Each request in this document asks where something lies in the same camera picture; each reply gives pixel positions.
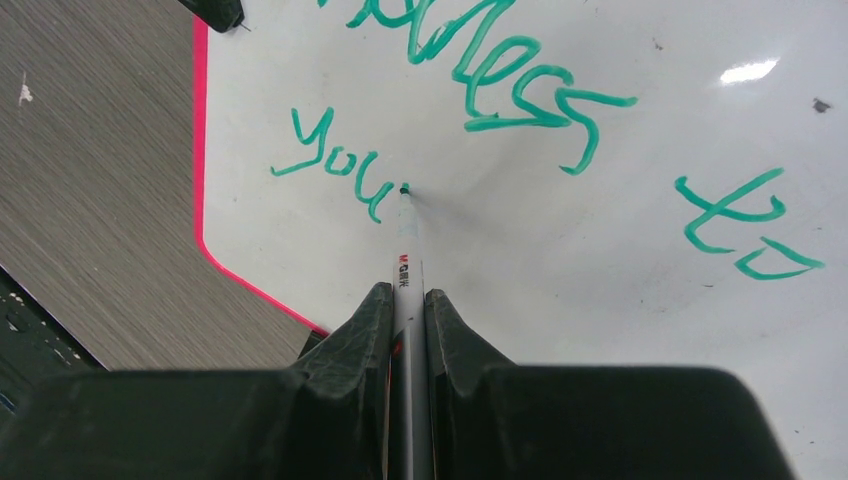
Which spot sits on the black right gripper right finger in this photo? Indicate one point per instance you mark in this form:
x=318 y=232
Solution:
x=495 y=419

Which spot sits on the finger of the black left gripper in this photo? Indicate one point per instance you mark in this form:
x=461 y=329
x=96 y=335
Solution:
x=220 y=15

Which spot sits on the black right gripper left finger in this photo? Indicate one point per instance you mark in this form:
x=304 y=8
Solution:
x=320 y=418

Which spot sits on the green whiteboard marker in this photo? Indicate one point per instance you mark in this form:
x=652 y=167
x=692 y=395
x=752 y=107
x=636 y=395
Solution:
x=410 y=444

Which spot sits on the red-framed whiteboard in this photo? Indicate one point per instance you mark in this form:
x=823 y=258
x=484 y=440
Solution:
x=655 y=182

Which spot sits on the whiteboard metal wire stand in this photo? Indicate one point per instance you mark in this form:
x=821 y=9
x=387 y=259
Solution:
x=314 y=338

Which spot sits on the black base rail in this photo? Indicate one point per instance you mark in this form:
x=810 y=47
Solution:
x=34 y=346

